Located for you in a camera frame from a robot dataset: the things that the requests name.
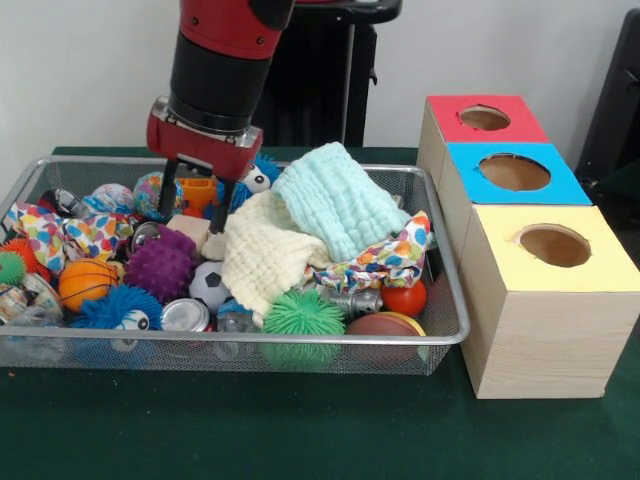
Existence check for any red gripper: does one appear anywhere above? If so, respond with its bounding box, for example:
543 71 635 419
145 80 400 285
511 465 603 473
146 97 265 235

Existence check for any cream waffle cloth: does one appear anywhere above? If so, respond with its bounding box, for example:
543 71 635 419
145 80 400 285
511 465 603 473
202 189 334 326

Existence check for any light blue waffle cloth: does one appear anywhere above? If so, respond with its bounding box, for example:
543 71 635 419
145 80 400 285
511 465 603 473
271 141 412 264

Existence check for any colourful dot print cloth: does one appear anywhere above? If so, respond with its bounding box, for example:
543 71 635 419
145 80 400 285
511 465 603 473
9 199 134 274
304 209 432 296

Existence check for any wooden box with three holes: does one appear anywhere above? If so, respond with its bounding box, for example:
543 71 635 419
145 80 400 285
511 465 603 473
416 94 640 400

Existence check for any globe print ball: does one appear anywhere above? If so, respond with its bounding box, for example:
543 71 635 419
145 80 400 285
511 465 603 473
133 172 185 222

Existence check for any large blue fuzzy eyed ball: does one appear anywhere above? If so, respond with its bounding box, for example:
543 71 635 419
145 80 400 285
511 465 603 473
214 152 282 209

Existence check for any purple spiky ball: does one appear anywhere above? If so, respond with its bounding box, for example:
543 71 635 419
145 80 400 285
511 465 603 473
123 224 197 304

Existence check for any black and white soccer ball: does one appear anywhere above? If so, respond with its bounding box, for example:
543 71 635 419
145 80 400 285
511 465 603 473
188 259 232 314

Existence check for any orange toy basketball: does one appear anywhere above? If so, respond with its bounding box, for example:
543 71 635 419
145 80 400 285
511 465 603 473
58 258 120 314

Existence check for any small blue fuzzy eyed ball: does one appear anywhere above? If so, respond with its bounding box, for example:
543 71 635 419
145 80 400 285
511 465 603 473
72 284 164 331

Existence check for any green spiky puffer ball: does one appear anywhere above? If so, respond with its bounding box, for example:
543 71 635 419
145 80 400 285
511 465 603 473
263 289 348 336

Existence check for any dark green table cloth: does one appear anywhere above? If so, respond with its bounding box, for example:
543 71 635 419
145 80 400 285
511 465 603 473
0 144 640 480

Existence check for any black panel stand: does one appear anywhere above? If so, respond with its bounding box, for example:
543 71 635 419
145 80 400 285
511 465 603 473
574 7 640 201

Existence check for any metal wire mesh bin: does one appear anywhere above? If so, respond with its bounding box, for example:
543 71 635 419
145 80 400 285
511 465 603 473
0 154 471 377

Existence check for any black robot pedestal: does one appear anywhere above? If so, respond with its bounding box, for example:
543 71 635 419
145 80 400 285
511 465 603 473
249 0 404 148

